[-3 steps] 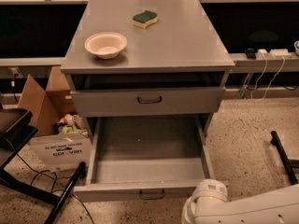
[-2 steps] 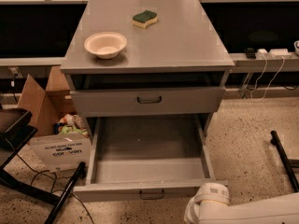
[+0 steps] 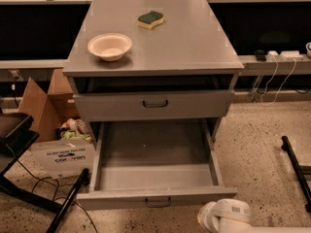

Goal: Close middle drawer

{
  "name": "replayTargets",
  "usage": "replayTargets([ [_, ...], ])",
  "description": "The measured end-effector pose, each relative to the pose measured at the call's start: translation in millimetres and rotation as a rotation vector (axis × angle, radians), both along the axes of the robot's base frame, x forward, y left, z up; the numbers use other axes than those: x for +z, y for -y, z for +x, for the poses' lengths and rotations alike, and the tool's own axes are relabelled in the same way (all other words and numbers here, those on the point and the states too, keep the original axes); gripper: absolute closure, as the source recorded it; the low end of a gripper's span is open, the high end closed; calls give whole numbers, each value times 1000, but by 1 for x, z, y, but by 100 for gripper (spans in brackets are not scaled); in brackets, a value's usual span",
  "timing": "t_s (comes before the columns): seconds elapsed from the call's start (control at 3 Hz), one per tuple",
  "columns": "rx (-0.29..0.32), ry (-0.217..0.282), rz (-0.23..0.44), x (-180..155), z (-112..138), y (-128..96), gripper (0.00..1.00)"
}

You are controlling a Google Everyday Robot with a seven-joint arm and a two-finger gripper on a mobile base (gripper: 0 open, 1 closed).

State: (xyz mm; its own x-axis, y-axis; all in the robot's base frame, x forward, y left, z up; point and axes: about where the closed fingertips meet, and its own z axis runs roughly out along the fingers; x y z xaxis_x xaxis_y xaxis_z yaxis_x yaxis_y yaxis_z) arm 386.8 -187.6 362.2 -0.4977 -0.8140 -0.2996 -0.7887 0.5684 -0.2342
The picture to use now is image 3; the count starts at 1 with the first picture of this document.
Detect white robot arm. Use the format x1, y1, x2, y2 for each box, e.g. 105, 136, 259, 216
197, 199, 311, 233

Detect black floor cable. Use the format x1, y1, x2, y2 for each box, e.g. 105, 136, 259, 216
6, 143, 99, 233

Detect grey drawer cabinet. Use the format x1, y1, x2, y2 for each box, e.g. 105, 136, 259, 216
64, 0, 243, 134

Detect black stand with tray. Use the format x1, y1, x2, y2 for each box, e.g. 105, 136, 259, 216
0, 112, 90, 233

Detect white power adapter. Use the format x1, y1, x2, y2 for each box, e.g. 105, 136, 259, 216
267, 50, 279, 58

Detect black metal leg right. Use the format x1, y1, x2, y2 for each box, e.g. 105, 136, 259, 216
281, 136, 311, 213

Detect colourful items in box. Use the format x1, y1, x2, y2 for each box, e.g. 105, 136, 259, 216
56, 118, 92, 143

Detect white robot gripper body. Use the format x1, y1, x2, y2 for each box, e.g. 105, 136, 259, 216
197, 202, 222, 233

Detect brown cardboard box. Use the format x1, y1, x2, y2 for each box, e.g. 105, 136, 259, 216
18, 69, 95, 180

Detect green yellow sponge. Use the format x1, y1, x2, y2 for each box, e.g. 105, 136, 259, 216
137, 11, 164, 30

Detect white power strip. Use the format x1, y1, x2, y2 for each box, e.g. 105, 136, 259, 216
281, 50, 303, 60

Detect white paper bowl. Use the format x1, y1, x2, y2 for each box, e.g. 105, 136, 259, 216
87, 33, 132, 61

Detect black small device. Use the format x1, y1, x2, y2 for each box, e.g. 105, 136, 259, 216
255, 50, 266, 61

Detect grey top drawer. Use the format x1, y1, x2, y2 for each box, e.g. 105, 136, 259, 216
73, 90, 234, 121

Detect white cable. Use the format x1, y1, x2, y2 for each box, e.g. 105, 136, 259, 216
259, 55, 280, 104

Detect grey drawer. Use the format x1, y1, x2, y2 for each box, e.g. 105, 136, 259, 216
77, 119, 237, 210
73, 90, 234, 121

